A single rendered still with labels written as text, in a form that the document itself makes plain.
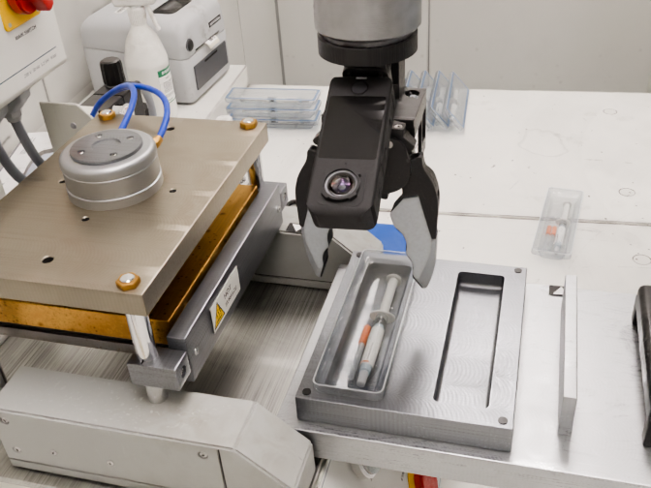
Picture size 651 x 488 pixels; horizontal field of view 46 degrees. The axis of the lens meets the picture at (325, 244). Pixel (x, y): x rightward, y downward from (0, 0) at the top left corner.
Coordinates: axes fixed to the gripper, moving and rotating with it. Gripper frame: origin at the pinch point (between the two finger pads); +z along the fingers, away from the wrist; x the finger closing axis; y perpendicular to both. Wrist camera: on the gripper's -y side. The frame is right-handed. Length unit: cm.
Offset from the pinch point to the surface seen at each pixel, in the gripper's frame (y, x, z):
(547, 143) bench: 83, -15, 28
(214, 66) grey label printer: 92, 53, 19
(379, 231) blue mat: 50, 10, 29
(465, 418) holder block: -9.6, -9.2, 4.8
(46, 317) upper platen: -10.2, 24.1, -0.3
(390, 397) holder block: -8.6, -3.4, 4.7
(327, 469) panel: -10.3, 1.6, 12.2
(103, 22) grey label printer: 83, 71, 8
